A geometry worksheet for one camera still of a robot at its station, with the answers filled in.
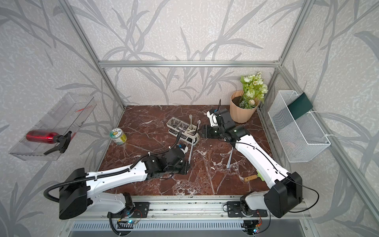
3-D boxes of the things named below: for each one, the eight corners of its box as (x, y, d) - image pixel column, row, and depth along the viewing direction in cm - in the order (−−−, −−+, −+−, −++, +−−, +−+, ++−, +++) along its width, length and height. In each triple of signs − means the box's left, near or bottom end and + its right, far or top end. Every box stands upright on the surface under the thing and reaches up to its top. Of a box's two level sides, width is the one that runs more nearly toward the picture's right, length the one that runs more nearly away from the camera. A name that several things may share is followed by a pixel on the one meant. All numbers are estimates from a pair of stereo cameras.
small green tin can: (112, 144, 100) (106, 137, 94) (117, 135, 106) (111, 128, 99) (124, 144, 100) (119, 137, 94) (128, 135, 106) (123, 128, 99)
